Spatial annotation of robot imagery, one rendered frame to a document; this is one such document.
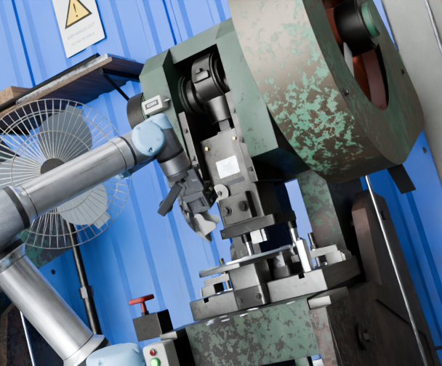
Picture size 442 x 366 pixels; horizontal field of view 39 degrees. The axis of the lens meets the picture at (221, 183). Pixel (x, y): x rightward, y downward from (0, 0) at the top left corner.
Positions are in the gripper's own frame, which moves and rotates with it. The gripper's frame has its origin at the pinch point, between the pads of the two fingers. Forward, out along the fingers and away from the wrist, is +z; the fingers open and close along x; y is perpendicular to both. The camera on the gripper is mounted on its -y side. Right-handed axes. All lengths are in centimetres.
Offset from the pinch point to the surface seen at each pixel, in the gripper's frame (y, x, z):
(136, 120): -25, 40, -31
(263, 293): 5.9, 3.8, 22.3
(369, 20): 55, 39, -31
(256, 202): 7.8, 22.8, 2.9
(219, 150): 0.8, 31.0, -13.8
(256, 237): 2.2, 24.4, 14.3
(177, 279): -103, 132, 70
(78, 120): -65, 69, -36
